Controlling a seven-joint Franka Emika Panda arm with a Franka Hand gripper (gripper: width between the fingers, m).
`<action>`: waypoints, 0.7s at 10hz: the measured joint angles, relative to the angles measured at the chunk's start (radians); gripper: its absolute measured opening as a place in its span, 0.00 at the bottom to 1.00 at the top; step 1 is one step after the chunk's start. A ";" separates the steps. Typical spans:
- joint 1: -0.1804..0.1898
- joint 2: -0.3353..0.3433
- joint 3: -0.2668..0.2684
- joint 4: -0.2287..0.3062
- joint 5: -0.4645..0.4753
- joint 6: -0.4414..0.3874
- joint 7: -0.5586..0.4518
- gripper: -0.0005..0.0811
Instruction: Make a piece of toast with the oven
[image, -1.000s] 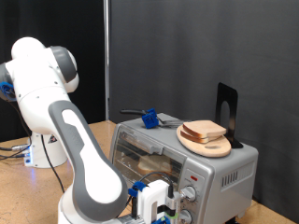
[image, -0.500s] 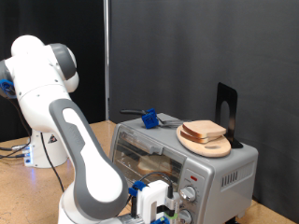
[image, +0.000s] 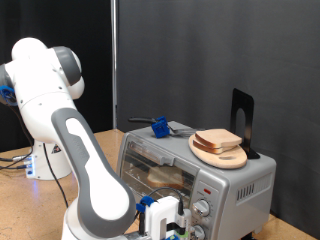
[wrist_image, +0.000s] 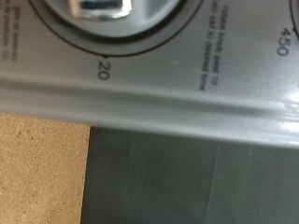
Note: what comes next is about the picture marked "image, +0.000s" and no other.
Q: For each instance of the round wooden board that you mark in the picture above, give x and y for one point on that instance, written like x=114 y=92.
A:
x=226 y=160

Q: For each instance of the metal spatula with blue block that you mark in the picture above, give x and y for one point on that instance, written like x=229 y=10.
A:
x=160 y=128

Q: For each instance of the black metal bookend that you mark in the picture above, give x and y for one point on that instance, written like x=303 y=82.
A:
x=240 y=100

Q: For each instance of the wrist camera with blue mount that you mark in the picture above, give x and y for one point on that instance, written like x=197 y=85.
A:
x=173 y=237

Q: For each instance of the silver oven knob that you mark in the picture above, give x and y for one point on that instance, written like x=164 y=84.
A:
x=201 y=207
x=199 y=232

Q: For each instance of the metal stand pole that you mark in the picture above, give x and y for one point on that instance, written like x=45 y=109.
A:
x=114 y=66

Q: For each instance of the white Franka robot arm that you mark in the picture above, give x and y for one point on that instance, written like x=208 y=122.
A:
x=93 y=180

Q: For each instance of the silver toaster oven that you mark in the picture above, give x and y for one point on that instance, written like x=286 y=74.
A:
x=240 y=186

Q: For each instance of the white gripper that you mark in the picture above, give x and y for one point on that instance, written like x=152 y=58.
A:
x=163 y=213

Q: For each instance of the white bread slice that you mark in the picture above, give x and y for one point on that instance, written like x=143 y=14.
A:
x=218 y=137
x=165 y=176
x=204 y=148

